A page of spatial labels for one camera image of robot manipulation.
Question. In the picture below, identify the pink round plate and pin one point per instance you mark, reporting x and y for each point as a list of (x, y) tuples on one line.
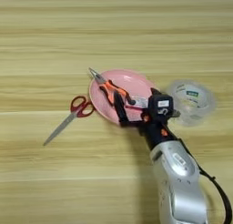
[(133, 82)]

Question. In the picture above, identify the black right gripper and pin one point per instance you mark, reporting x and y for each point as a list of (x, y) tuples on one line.
[(156, 133)]

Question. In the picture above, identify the orange black needle-nose pliers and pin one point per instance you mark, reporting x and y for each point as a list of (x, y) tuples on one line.
[(110, 88)]

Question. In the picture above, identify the small red white box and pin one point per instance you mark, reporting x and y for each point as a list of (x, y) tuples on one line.
[(140, 102)]

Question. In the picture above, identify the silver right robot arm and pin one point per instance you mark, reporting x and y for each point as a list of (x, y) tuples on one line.
[(182, 185)]

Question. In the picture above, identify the clear tape roll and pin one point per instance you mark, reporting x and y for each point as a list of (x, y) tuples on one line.
[(197, 107)]

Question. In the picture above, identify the black box with white label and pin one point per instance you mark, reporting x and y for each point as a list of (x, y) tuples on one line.
[(160, 106)]

